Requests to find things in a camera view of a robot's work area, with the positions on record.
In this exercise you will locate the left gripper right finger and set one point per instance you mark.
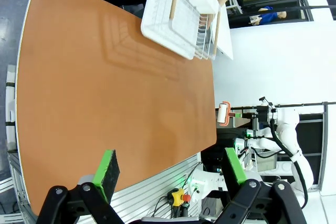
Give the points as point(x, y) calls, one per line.
point(236, 174)

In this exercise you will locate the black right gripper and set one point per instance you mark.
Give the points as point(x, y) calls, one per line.
point(262, 113)

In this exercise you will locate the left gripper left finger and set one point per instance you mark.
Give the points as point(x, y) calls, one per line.
point(105, 176)

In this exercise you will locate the lint roller with orange frame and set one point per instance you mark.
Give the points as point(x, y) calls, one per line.
point(223, 113)

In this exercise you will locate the white cutlery holder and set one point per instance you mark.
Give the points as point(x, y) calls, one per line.
point(204, 1)

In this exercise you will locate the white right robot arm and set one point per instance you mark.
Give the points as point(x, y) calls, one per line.
point(287, 124)

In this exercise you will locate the person's left hand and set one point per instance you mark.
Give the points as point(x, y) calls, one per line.
point(206, 22)

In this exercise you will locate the grey metal box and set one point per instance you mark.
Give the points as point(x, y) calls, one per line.
point(265, 161)

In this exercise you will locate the yellow emergency stop button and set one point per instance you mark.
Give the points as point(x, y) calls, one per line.
point(178, 196)

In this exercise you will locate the white side table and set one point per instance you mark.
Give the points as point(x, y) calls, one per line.
point(225, 37)

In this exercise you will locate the person in blue top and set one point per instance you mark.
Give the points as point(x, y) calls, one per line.
point(270, 16)

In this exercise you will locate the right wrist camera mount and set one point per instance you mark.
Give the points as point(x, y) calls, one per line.
point(263, 102)

